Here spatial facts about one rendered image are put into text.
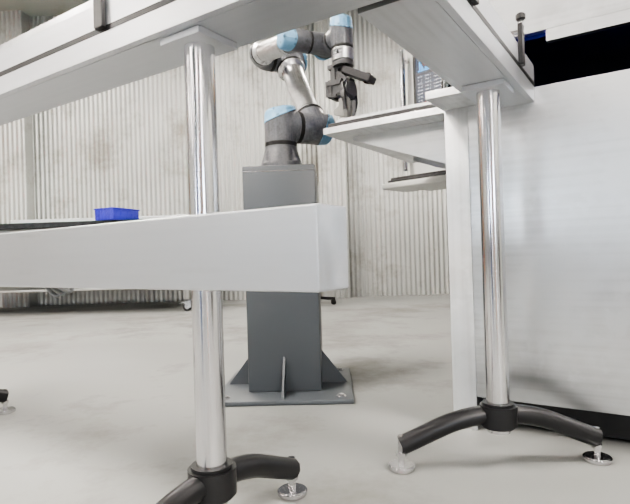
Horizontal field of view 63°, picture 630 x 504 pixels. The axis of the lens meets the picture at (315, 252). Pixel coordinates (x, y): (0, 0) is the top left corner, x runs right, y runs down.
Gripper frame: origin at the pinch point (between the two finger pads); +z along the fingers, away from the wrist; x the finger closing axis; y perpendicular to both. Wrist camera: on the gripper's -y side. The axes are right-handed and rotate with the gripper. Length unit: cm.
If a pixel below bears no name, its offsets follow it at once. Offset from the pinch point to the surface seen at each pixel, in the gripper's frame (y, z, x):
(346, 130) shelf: -4.5, 5.7, 11.0
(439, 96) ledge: -39.7, 6.0, 26.0
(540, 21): -61, -11, 12
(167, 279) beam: -16, 47, 93
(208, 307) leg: -23, 52, 90
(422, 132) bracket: -25.8, 8.4, 2.5
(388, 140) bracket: -14.6, 9.0, 2.5
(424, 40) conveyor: -51, 8, 65
